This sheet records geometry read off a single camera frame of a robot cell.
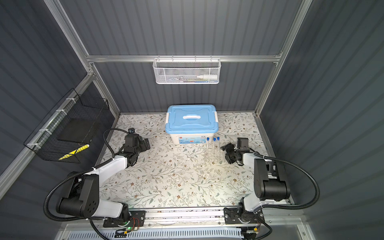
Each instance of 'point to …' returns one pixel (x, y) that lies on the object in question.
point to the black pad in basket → (80, 130)
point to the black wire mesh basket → (44, 141)
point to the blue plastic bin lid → (192, 119)
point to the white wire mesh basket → (187, 70)
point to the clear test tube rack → (214, 155)
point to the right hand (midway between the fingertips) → (224, 151)
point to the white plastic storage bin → (191, 139)
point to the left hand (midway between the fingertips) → (139, 142)
